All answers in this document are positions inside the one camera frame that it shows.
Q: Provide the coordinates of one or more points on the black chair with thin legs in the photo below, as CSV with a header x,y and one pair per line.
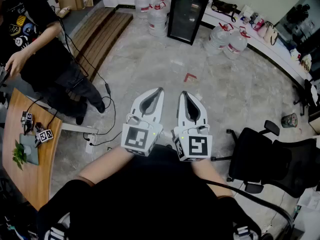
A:
x,y
307,96

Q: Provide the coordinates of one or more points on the grey flat stand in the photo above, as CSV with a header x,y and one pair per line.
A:
x,y
31,151

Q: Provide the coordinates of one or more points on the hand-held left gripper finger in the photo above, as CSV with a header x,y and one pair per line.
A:
x,y
135,109
160,111

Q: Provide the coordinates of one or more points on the black bag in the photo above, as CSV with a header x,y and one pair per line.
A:
x,y
223,7

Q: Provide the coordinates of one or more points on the small spare gripper device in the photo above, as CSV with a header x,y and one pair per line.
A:
x,y
27,120
44,135

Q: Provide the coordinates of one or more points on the white counter ledge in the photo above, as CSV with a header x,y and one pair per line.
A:
x,y
272,52

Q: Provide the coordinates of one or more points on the black glass-door fridge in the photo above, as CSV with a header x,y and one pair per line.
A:
x,y
186,11

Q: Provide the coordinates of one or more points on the person's right forearm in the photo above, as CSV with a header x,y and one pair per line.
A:
x,y
210,176

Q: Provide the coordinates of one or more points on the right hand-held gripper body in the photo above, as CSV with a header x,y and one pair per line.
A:
x,y
197,146

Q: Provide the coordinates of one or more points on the beige handbag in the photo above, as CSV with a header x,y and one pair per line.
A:
x,y
271,34

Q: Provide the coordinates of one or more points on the wooden desk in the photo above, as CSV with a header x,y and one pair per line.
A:
x,y
30,179

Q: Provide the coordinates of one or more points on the small green plant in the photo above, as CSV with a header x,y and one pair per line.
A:
x,y
19,155

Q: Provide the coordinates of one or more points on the cream round plush toy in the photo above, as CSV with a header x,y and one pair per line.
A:
x,y
306,62

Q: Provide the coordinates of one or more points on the white power strip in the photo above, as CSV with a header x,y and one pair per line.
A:
x,y
90,142

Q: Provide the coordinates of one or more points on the white desk foot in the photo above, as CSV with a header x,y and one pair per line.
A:
x,y
80,128

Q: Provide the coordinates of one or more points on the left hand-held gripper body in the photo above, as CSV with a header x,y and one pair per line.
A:
x,y
138,137

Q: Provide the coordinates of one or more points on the pink bag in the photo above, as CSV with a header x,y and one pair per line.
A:
x,y
258,25

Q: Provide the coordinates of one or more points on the person's black shirt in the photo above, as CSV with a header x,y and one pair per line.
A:
x,y
150,199

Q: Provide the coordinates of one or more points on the black power adapter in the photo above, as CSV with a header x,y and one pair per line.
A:
x,y
108,89

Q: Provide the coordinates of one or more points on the person's left forearm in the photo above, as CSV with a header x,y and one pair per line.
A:
x,y
110,165

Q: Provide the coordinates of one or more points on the white side table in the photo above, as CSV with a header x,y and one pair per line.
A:
x,y
308,201

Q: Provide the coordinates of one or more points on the black office chair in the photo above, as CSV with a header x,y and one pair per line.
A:
x,y
265,159

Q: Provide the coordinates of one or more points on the black handheld device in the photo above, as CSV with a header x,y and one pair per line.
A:
x,y
4,75

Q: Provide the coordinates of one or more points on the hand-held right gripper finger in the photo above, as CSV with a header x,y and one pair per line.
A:
x,y
182,116
203,116

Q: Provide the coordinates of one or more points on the small cardboard box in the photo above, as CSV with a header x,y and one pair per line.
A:
x,y
63,12

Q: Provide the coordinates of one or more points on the white plush toy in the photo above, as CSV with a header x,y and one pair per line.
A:
x,y
295,55

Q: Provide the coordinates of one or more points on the brown wooden slat platform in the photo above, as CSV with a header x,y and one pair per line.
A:
x,y
100,39

